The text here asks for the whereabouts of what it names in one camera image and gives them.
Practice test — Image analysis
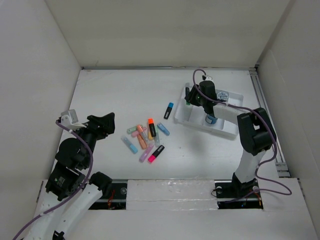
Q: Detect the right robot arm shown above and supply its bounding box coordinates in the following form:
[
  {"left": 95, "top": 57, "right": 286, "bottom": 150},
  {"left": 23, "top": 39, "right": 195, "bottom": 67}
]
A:
[{"left": 184, "top": 80, "right": 277, "bottom": 201}]

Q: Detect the aluminium frame rail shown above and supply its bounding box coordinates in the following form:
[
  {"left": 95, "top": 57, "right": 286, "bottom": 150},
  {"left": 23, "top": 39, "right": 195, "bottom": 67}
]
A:
[{"left": 250, "top": 67, "right": 291, "bottom": 178}]

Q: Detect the white compartment organizer tray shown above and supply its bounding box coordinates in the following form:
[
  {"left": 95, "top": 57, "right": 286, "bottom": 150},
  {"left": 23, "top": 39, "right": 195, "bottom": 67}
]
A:
[{"left": 174, "top": 82, "right": 239, "bottom": 138}]

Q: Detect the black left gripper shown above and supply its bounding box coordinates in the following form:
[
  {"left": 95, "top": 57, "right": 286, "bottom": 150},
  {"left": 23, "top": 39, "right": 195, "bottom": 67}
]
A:
[{"left": 72, "top": 111, "right": 115, "bottom": 168}]

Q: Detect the yellow pastel highlighter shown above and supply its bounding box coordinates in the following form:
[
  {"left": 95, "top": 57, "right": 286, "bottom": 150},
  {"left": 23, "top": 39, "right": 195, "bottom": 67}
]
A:
[{"left": 148, "top": 132, "right": 154, "bottom": 141}]

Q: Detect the pink correction tape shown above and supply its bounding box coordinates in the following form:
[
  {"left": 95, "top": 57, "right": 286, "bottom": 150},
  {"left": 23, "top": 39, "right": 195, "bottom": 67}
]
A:
[{"left": 131, "top": 130, "right": 140, "bottom": 138}]

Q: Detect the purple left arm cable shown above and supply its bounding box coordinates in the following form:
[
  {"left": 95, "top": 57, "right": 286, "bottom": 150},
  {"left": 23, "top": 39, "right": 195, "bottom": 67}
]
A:
[{"left": 12, "top": 119, "right": 95, "bottom": 240}]

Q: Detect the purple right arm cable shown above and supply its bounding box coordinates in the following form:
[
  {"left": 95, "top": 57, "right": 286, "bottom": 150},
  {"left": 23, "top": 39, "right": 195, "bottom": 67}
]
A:
[{"left": 192, "top": 68, "right": 293, "bottom": 203}]

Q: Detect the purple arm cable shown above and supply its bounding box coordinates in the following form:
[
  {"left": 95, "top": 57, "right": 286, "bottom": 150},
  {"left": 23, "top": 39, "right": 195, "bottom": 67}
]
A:
[
  {"left": 192, "top": 68, "right": 293, "bottom": 203},
  {"left": 12, "top": 119, "right": 95, "bottom": 240}
]

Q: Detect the orange correction tape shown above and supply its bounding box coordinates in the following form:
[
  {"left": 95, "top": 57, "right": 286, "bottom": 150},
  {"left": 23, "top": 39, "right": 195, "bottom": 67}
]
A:
[{"left": 137, "top": 134, "right": 148, "bottom": 150}]

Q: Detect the peach cap pastel highlighter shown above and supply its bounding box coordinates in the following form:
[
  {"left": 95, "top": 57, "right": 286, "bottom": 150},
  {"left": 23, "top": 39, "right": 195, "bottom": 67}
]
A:
[{"left": 136, "top": 124, "right": 149, "bottom": 143}]

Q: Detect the blue cap black highlighter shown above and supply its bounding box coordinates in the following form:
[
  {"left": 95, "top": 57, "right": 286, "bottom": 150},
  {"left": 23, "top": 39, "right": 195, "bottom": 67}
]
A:
[{"left": 163, "top": 102, "right": 174, "bottom": 120}]

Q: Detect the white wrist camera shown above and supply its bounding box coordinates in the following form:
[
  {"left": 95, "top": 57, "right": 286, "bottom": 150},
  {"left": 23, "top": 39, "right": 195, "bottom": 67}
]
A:
[
  {"left": 202, "top": 74, "right": 213, "bottom": 82},
  {"left": 59, "top": 109, "right": 85, "bottom": 131}
]

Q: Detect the green cap pastel highlighter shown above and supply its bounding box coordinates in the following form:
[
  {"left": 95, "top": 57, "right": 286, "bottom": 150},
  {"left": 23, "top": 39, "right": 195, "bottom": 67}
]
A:
[{"left": 154, "top": 125, "right": 161, "bottom": 148}]

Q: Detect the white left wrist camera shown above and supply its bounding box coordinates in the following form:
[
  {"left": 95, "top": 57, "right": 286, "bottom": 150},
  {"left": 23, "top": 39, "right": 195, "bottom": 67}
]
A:
[{"left": 59, "top": 109, "right": 85, "bottom": 131}]

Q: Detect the pink cap black highlighter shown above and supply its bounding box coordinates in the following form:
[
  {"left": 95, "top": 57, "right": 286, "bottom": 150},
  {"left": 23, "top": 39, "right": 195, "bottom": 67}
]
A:
[{"left": 147, "top": 145, "right": 165, "bottom": 164}]

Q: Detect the blue cap pastel highlighter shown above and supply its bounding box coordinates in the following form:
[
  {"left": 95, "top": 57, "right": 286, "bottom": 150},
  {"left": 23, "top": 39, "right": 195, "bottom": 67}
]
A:
[{"left": 121, "top": 136, "right": 138, "bottom": 154}]

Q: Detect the orange cap black highlighter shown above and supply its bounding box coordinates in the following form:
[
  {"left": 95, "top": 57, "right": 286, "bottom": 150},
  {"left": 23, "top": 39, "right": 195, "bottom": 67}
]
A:
[{"left": 148, "top": 118, "right": 157, "bottom": 138}]

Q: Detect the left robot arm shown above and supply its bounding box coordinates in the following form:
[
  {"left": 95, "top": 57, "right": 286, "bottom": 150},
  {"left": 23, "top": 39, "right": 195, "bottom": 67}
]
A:
[{"left": 14, "top": 109, "right": 115, "bottom": 240}]

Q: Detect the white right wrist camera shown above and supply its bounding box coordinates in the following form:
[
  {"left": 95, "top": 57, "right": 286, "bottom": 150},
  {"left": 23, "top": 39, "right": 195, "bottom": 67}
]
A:
[{"left": 202, "top": 74, "right": 213, "bottom": 82}]

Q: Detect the blue correction tape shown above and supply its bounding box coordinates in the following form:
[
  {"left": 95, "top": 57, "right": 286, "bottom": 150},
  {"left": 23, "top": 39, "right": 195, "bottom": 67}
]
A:
[{"left": 157, "top": 123, "right": 170, "bottom": 136}]

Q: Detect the purple cap pastel highlighter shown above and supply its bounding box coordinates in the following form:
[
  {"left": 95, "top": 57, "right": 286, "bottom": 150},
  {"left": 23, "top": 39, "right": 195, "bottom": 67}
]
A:
[{"left": 139, "top": 143, "right": 155, "bottom": 163}]

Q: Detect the green correction tape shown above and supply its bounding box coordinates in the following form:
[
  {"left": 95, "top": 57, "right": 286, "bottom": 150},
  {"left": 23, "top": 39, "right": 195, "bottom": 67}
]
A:
[{"left": 126, "top": 126, "right": 137, "bottom": 134}]

